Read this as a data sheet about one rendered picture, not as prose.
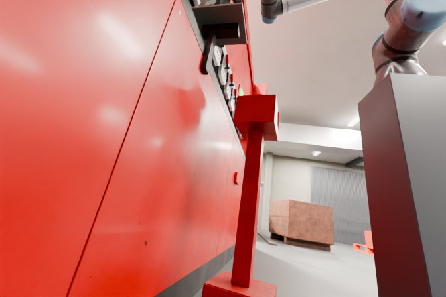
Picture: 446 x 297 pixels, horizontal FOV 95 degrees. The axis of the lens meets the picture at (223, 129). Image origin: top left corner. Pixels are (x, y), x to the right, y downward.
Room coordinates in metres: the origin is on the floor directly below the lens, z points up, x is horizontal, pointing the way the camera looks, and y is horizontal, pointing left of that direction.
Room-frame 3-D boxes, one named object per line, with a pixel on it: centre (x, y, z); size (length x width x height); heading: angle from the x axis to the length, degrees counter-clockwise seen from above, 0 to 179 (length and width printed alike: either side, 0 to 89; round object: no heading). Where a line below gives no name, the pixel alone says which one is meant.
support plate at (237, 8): (0.61, 0.11, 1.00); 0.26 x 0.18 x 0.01; 75
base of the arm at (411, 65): (0.54, -0.56, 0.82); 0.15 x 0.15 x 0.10
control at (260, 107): (0.80, -0.14, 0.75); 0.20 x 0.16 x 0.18; 159
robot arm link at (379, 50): (0.53, -0.55, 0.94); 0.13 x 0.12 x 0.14; 164
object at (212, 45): (0.60, 0.07, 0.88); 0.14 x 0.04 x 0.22; 75
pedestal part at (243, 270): (0.80, -0.14, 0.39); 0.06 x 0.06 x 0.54; 69
